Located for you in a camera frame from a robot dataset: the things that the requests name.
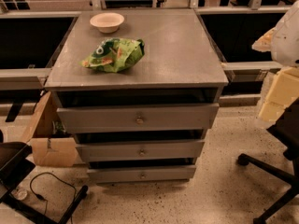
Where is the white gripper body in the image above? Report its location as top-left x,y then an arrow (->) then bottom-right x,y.
257,67 -> 299,122

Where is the grey bottom drawer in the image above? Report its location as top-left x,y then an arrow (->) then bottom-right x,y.
87,165 -> 196,184

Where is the grey drawer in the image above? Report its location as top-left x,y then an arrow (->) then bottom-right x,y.
76,140 -> 205,162
87,165 -> 196,184
57,104 -> 219,133

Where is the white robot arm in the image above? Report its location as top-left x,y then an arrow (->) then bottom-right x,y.
251,1 -> 299,124

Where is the grey drawer cabinet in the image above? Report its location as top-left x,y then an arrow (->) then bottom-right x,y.
45,9 -> 227,171

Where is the grey middle drawer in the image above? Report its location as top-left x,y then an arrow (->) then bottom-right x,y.
76,140 -> 205,162

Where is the grey top drawer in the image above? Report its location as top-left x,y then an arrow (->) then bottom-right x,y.
57,104 -> 219,133

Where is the black office chair right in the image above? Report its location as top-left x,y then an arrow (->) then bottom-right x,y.
236,97 -> 299,224

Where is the green chip bag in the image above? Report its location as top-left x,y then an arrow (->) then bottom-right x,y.
80,38 -> 145,73

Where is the white paper bowl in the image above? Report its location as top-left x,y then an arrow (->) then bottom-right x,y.
90,12 -> 124,34

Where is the brown cardboard box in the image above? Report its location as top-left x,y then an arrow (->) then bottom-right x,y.
21,92 -> 78,167

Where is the black chair left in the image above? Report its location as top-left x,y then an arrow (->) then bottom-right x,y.
0,142 -> 88,224

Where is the grey metal railing frame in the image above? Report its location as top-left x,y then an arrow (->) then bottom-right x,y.
1,6 -> 289,102

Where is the black cable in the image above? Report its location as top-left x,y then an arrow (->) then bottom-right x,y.
29,171 -> 78,224

